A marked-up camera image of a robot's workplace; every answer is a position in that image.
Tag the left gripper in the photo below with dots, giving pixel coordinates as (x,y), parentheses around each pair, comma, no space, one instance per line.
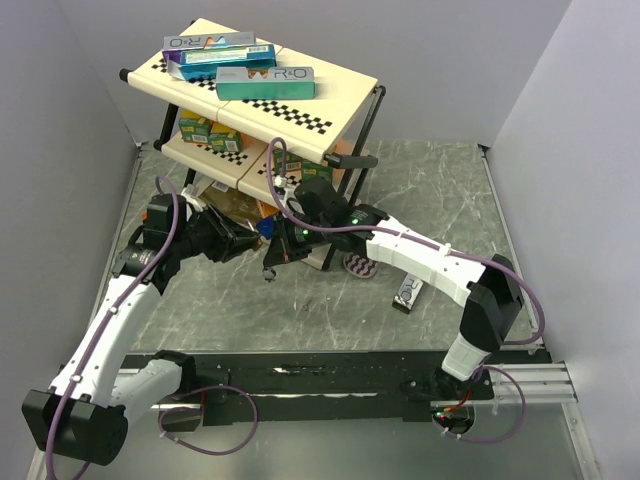
(231,238)

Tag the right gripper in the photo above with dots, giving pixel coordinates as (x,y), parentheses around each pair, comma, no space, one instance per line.
(282,248)

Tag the panda keychain with keys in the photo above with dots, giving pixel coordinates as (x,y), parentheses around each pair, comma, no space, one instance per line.
(269,274)

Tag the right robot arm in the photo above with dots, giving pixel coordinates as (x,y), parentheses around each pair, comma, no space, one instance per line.
(488,290)

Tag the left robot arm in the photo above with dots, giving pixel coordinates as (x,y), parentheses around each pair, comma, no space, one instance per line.
(85,414)

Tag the blue snack bag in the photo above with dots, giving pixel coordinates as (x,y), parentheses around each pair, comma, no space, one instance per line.
(266,227)

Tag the brown flat packet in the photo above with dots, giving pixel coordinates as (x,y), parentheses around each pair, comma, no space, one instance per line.
(236,205)

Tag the purple wavy sponge pad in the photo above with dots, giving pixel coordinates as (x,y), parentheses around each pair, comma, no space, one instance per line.
(359,266)

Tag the green carton right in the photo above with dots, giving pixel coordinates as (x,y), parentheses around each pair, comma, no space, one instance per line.
(311,170)

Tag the green carton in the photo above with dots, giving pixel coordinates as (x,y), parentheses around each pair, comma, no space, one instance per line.
(194,128)
(225,139)
(285,161)
(311,170)

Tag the green carton far left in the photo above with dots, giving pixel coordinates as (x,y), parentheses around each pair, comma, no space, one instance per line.
(194,128)

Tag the beige three-tier shelf rack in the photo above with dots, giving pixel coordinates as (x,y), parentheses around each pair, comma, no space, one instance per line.
(310,128)

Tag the black R&O box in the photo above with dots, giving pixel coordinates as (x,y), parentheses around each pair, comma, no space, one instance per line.
(407,294)

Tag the teal R&O box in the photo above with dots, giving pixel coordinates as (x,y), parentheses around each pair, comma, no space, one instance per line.
(275,83)

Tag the blue toothpaste box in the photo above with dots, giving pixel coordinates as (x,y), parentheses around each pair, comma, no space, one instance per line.
(204,63)

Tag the purple R&O box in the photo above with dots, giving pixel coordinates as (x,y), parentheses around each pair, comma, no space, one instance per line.
(173,46)

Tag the black base frame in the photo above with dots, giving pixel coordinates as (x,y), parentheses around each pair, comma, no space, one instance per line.
(305,386)

